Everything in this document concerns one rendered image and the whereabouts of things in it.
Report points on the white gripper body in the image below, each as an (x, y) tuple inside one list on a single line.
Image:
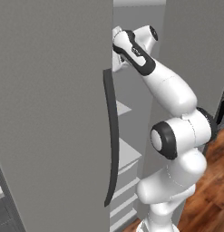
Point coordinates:
[(117, 62)]

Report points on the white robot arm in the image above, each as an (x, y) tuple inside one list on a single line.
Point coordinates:
[(173, 90)]

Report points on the white freezer rack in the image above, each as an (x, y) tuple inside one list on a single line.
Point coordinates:
[(121, 108), (127, 154)]

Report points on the grey fridge freezer cabinet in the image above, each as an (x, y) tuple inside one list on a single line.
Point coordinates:
[(192, 45)]

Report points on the grey freezer door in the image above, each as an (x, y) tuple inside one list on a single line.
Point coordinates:
[(50, 114)]

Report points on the white freezer drawer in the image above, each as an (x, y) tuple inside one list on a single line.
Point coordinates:
[(124, 196)]

